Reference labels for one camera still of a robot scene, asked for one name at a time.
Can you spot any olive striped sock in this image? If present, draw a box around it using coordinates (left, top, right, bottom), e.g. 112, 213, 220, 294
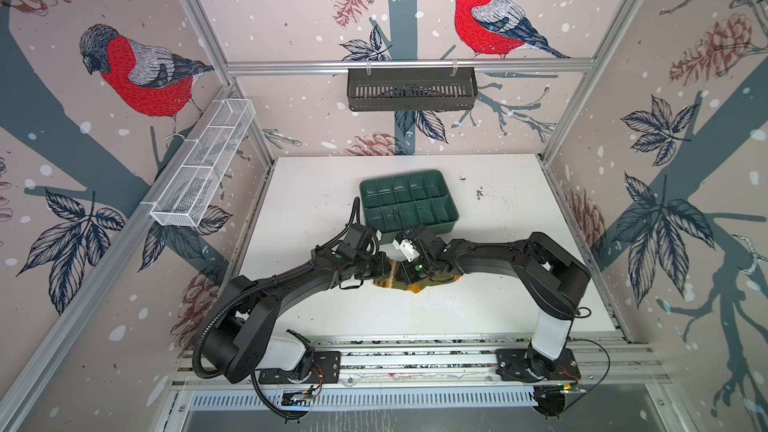
373, 260, 460, 294

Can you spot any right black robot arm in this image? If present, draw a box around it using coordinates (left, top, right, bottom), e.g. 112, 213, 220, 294
393, 226, 590, 382

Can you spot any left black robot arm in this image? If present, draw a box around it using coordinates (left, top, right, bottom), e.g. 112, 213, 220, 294
192, 223, 388, 384

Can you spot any green compartment tray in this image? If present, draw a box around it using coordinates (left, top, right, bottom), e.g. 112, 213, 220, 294
359, 169, 459, 244

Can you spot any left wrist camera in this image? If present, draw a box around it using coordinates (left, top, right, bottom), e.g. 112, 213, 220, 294
336, 223, 378, 260

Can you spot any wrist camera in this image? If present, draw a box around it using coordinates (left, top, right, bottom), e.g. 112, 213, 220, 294
392, 225, 446, 262
336, 223, 378, 260

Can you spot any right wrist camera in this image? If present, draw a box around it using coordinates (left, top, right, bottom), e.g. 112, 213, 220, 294
392, 225, 446, 262

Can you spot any aluminium mounting rail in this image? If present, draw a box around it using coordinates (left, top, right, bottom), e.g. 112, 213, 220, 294
170, 335, 670, 390

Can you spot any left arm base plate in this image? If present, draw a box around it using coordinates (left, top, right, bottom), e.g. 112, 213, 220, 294
257, 351, 341, 385

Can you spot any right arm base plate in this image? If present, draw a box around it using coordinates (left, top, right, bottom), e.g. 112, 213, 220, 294
495, 347, 581, 384

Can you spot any left base black cable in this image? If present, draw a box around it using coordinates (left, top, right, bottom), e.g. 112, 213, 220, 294
250, 365, 313, 422

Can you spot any base black cable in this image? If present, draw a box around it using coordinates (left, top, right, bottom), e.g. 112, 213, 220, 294
250, 365, 313, 422
531, 338, 612, 420

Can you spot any black hanging wire basket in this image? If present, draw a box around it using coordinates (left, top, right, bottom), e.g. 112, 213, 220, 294
347, 67, 478, 112

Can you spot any white mesh wall shelf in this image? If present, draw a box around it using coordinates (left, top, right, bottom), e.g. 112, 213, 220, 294
150, 98, 255, 227

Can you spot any right base black cable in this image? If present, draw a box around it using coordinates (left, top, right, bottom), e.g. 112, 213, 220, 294
531, 338, 612, 420

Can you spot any horizontal aluminium frame bar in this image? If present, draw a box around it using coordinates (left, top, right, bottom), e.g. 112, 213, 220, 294
225, 58, 597, 77

